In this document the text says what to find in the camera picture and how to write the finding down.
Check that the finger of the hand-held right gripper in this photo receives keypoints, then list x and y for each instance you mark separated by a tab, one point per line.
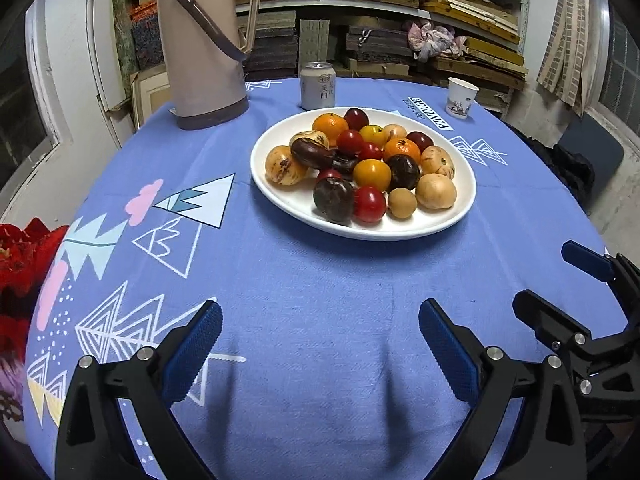
585	260
540	310

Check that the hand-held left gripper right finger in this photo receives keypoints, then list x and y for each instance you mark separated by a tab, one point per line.
450	355

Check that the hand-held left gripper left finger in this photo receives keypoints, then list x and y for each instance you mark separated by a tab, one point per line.
195	345

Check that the brown round fruit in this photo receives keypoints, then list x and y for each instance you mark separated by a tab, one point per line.
402	203

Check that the red cherry tomato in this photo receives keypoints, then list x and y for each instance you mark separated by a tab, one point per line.
350	141
370	205
329	175
371	151

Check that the white plate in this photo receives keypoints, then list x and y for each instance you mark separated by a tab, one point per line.
300	205

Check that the tan spotted fruit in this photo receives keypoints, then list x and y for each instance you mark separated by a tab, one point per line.
437	161

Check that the dark brown water chestnut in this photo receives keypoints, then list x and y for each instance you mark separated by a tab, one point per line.
345	162
332	200
310	152
402	172

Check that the yellow tomato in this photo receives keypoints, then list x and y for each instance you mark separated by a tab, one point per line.
371	174
374	135

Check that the tan blotched fruit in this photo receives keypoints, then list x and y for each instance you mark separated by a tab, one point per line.
282	166

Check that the dark red plum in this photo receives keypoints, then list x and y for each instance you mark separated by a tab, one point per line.
356	118
420	141

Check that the tangerine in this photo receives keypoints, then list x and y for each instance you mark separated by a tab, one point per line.
402	149
330	127

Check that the pale yellow spotted fruit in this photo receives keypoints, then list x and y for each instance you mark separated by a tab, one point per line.
317	138

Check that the black jacket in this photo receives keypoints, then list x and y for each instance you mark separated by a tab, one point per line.
565	170

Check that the dark blue chair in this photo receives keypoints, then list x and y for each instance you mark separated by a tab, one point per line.
600	155

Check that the red cloth bag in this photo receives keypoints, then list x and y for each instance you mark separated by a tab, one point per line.
25	260

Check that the white paper cup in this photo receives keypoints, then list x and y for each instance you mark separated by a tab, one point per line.
460	102

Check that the glass block window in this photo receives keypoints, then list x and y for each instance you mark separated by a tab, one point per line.
622	60

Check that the checked hanging cloth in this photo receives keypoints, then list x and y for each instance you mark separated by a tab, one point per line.
570	35

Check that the small tan fruit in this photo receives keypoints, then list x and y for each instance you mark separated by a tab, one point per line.
396	131

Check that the pink plastic bag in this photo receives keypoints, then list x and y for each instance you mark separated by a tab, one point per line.
435	40

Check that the silver beverage can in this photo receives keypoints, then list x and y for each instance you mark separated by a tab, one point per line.
317	90

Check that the beige thermos flask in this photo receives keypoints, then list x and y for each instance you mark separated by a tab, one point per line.
200	60

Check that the sliding glass window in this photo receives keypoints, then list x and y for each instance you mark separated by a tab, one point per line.
15	110

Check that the white panel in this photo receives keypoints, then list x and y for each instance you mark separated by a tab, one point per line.
105	60

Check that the white metal shelf rack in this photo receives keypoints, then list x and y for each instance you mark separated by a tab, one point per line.
325	4

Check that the wooden picture frame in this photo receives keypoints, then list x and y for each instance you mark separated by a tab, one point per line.
150	95

